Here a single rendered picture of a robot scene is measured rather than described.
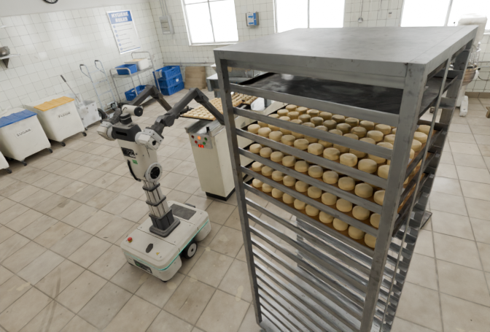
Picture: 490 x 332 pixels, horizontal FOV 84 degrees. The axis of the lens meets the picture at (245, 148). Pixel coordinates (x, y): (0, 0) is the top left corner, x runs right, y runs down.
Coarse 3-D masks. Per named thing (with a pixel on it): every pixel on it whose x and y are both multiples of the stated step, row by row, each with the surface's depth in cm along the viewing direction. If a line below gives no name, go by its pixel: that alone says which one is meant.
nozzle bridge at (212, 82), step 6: (264, 72) 311; (210, 78) 315; (216, 78) 312; (234, 78) 303; (240, 78) 300; (246, 78) 297; (210, 84) 318; (216, 84) 324; (210, 90) 322; (216, 90) 322; (216, 96) 336; (264, 102) 306; (270, 102) 312
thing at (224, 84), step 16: (224, 64) 94; (224, 80) 96; (224, 96) 99; (224, 112) 103; (240, 160) 114; (240, 176) 117; (240, 192) 120; (240, 208) 126; (256, 288) 156; (256, 304) 162; (256, 320) 173
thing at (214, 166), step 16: (208, 128) 266; (224, 128) 270; (240, 128) 299; (224, 144) 275; (240, 144) 304; (208, 160) 279; (224, 160) 279; (208, 176) 291; (224, 176) 284; (208, 192) 305; (224, 192) 292
